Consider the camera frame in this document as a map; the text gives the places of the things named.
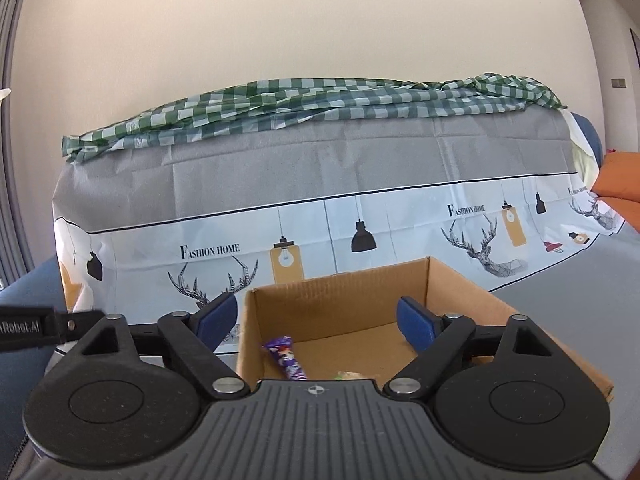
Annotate purple cartoon snack packet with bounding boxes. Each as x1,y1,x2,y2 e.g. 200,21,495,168
262,335,308,382

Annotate clear peanut bag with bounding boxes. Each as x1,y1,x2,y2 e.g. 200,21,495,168
334,370,366,380

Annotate grey curtain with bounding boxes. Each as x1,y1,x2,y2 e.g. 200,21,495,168
0,0,39,291

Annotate cardboard box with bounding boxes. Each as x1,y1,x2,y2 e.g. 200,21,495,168
235,254,615,403

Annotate deer print sofa cover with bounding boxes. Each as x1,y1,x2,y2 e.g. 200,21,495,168
53,106,639,478

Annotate orange cushion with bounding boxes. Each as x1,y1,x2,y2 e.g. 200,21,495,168
592,152,640,232

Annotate green checkered cloth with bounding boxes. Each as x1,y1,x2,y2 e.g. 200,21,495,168
61,73,564,164

